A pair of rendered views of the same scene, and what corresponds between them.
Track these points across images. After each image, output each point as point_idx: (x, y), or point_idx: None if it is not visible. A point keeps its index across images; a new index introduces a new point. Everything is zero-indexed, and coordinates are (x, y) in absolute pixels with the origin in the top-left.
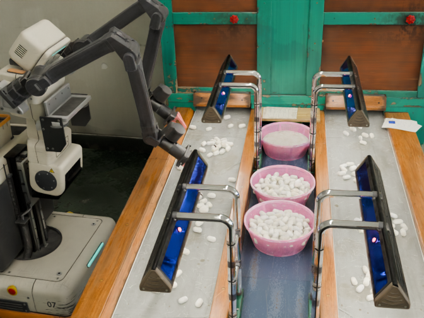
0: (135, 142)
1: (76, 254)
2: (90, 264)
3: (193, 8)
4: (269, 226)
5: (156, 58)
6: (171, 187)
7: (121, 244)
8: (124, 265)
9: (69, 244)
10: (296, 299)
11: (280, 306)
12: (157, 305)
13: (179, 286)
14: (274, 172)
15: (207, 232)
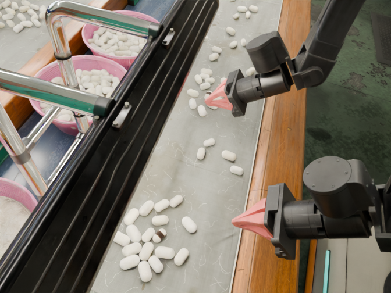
0: None
1: (350, 265)
2: (326, 253)
3: None
4: (137, 41)
5: None
6: (249, 128)
7: (293, 43)
8: (284, 27)
9: (369, 292)
10: (142, 9)
11: (156, 8)
12: (251, 3)
13: (234, 11)
14: (77, 126)
15: (206, 49)
